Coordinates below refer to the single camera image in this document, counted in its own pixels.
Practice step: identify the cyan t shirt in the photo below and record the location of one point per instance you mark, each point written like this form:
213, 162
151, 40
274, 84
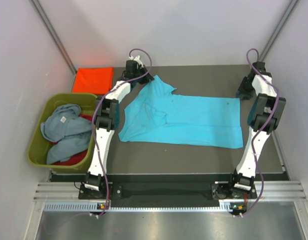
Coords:
157, 115

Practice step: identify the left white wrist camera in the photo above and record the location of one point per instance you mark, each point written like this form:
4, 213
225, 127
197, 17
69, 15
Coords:
138, 60

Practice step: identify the grey blue t shirt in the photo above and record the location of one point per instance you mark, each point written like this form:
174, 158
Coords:
66, 150
65, 122

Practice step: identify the red t shirt in bin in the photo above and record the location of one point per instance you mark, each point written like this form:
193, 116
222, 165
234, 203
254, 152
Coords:
73, 160

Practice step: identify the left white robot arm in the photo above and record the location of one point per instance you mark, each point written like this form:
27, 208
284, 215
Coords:
106, 120

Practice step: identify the aluminium frame rail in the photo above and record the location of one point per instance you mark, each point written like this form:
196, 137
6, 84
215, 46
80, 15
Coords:
279, 145

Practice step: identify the folded orange t shirt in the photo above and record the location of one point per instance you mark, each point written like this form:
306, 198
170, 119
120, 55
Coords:
96, 81

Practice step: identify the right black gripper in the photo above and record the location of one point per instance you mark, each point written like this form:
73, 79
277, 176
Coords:
246, 95

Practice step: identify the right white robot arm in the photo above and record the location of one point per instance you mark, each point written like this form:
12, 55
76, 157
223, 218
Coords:
243, 177

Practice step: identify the slotted white cable duct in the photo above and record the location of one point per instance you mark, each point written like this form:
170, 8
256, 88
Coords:
95, 207

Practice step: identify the olive green plastic bin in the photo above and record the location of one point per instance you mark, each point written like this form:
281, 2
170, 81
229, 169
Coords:
39, 146

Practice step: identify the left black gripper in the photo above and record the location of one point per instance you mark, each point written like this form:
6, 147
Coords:
147, 78

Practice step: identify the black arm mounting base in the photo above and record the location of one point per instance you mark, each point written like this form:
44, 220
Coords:
164, 188

